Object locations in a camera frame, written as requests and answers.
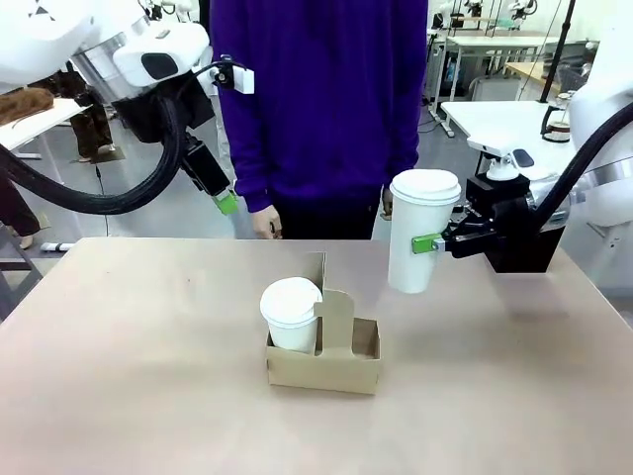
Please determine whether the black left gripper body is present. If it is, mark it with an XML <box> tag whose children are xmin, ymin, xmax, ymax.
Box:
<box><xmin>178</xmin><ymin>129</ymin><xmax>232</xmax><ymax>201</ymax></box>

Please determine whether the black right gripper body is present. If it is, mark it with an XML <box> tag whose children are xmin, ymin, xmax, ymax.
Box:
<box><xmin>464</xmin><ymin>175</ymin><xmax>534</xmax><ymax>251</ymax></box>

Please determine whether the tall white paper cup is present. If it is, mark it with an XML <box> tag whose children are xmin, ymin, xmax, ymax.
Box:
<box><xmin>387</xmin><ymin>190</ymin><xmax>459</xmax><ymax>295</ymax></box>

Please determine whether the white plastic cup lid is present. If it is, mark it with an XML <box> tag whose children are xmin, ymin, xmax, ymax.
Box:
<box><xmin>389</xmin><ymin>168</ymin><xmax>463</xmax><ymax>206</ymax></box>
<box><xmin>259</xmin><ymin>277</ymin><xmax>324</xmax><ymax>329</ymax></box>

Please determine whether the brown cardboard cup carrier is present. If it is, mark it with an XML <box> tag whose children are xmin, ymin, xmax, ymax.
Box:
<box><xmin>265</xmin><ymin>250</ymin><xmax>383</xmax><ymax>396</ymax></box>

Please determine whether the person's right forearm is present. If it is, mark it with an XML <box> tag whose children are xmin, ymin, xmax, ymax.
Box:
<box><xmin>217</xmin><ymin>93</ymin><xmax>272</xmax><ymax>215</ymax></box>

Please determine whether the person's left forearm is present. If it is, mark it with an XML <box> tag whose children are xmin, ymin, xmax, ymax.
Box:
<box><xmin>383</xmin><ymin>98</ymin><xmax>422</xmax><ymax>192</ymax></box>

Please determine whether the short white paper cup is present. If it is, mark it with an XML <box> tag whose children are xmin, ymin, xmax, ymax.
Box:
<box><xmin>265</xmin><ymin>316</ymin><xmax>320</xmax><ymax>355</ymax></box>

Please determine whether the person's right hand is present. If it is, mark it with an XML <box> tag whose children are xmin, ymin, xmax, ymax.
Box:
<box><xmin>250</xmin><ymin>203</ymin><xmax>284</xmax><ymax>240</ymax></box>

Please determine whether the black right wrist housing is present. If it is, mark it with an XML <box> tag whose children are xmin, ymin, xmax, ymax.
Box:
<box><xmin>487</xmin><ymin>216</ymin><xmax>567</xmax><ymax>275</ymax></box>

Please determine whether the black wrist housing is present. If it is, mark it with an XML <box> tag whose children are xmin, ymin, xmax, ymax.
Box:
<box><xmin>112</xmin><ymin>81</ymin><xmax>218</xmax><ymax>145</ymax></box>
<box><xmin>487</xmin><ymin>216</ymin><xmax>567</xmax><ymax>275</ymax></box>

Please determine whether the black left wrist housing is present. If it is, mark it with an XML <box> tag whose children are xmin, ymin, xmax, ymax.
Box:
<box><xmin>112</xmin><ymin>81</ymin><xmax>218</xmax><ymax>145</ymax></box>

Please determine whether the large white table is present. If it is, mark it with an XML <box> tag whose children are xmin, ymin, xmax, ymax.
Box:
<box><xmin>439</xmin><ymin>100</ymin><xmax>578</xmax><ymax>172</ymax></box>

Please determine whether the bystander in white coat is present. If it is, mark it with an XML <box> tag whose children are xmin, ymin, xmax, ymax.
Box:
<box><xmin>67</xmin><ymin>68</ymin><xmax>116</xmax><ymax>163</ymax></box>

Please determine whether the wooden table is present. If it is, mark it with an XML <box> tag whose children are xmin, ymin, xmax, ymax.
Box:
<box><xmin>502</xmin><ymin>61</ymin><xmax>565</xmax><ymax>96</ymax></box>

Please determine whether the person in purple sweater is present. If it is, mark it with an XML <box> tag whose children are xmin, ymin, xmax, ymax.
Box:
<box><xmin>209</xmin><ymin>0</ymin><xmax>429</xmax><ymax>241</ymax></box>

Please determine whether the grey mesh basket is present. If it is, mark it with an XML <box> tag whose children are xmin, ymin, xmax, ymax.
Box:
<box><xmin>556</xmin><ymin>65</ymin><xmax>590</xmax><ymax>96</ymax></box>

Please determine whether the white background table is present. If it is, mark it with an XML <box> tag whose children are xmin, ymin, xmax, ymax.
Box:
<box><xmin>427</xmin><ymin>29</ymin><xmax>600</xmax><ymax>80</ymax></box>

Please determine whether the black tripod pole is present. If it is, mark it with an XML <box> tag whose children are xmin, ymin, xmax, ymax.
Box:
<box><xmin>540</xmin><ymin>0</ymin><xmax>579</xmax><ymax>105</ymax></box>

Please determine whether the white table with fur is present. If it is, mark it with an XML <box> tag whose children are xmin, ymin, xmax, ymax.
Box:
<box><xmin>0</xmin><ymin>97</ymin><xmax>94</xmax><ymax>152</ymax></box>

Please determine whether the brown furry object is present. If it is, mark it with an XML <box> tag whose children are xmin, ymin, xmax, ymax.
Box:
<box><xmin>0</xmin><ymin>87</ymin><xmax>56</xmax><ymax>127</ymax></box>

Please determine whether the bystander in dark trousers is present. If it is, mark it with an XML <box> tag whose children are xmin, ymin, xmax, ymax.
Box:
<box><xmin>0</xmin><ymin>175</ymin><xmax>42</xmax><ymax>250</ymax></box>

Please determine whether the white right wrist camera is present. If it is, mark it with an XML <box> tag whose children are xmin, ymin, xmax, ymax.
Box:
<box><xmin>466</xmin><ymin>138</ymin><xmax>536</xmax><ymax>180</ymax></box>

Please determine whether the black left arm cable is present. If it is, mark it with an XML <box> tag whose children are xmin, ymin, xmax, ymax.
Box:
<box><xmin>0</xmin><ymin>96</ymin><xmax>192</xmax><ymax>217</ymax></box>

